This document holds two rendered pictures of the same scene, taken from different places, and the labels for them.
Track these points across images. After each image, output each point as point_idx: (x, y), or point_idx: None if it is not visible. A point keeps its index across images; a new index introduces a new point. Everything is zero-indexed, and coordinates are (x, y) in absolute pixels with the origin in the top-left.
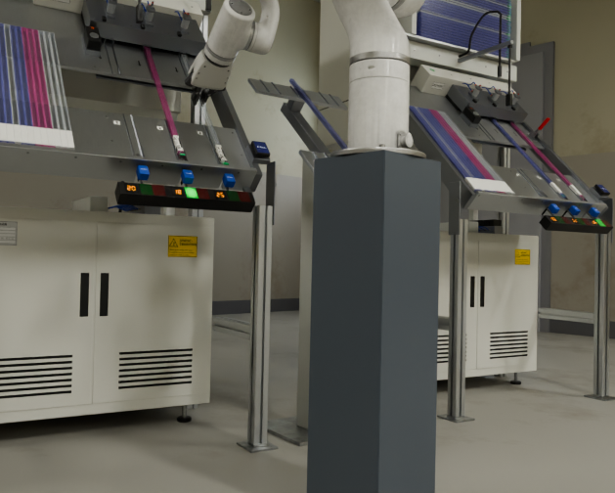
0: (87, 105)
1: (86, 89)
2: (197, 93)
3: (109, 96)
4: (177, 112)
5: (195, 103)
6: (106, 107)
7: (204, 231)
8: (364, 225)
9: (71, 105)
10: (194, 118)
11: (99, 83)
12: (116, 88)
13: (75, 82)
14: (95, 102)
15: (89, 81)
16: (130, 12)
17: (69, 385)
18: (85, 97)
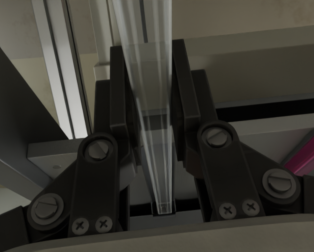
0: (244, 44)
1: (269, 65)
2: (217, 133)
3: (228, 63)
4: (99, 64)
5: (184, 52)
6: (216, 47)
7: None
8: None
9: (260, 40)
10: (72, 50)
11: (247, 81)
12: (217, 80)
13: (287, 72)
14: (247, 48)
15: (264, 80)
16: None
17: None
18: (271, 51)
